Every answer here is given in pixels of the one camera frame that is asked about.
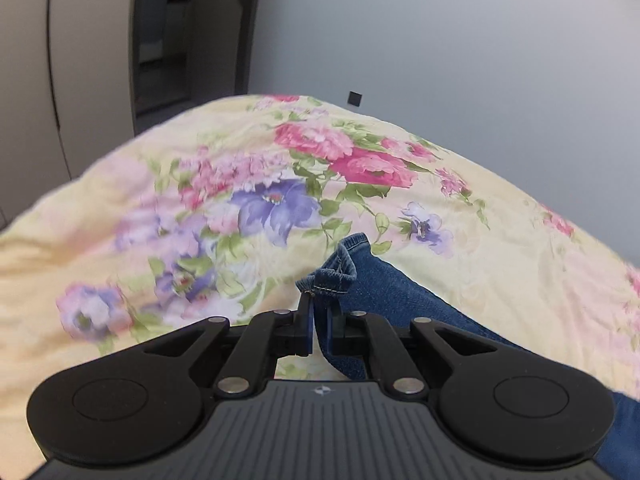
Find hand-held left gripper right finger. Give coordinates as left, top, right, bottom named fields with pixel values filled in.
left=320, top=301, right=502, bottom=401

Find blue denim pants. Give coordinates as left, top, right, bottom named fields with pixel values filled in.
left=295, top=232, right=640, bottom=480

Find grey door frame post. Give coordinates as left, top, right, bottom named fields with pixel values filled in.
left=234, top=0, right=269, bottom=97

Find dark doorway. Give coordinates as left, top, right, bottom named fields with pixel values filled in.
left=131, top=0, right=201, bottom=119

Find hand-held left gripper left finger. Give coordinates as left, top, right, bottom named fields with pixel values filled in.
left=141, top=293, right=316, bottom=400

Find beige wardrobe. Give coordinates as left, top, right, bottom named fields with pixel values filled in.
left=0, top=0, right=143, bottom=231

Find floral printed blanket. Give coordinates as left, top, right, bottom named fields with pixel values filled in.
left=0, top=94, right=640, bottom=480

